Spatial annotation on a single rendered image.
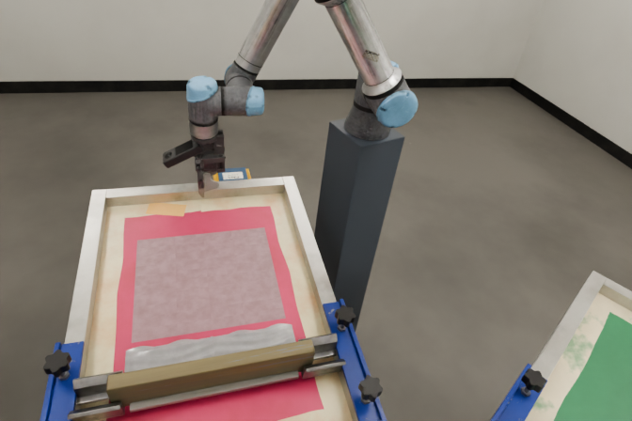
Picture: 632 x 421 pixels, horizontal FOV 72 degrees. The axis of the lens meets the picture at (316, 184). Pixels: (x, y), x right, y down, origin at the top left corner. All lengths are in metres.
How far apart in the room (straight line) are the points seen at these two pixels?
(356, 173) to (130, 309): 0.75
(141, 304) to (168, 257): 0.15
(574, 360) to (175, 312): 0.97
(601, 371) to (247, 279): 0.89
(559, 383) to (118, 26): 4.05
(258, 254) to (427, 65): 4.22
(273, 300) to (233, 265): 0.15
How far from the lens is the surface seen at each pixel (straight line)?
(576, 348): 1.35
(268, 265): 1.17
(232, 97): 1.13
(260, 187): 1.34
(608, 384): 1.32
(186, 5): 4.30
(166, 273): 1.16
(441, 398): 2.26
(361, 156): 1.36
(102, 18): 4.38
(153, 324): 1.09
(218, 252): 1.20
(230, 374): 0.92
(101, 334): 1.10
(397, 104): 1.19
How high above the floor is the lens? 1.86
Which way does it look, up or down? 35 degrees down
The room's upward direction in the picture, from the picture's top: 7 degrees clockwise
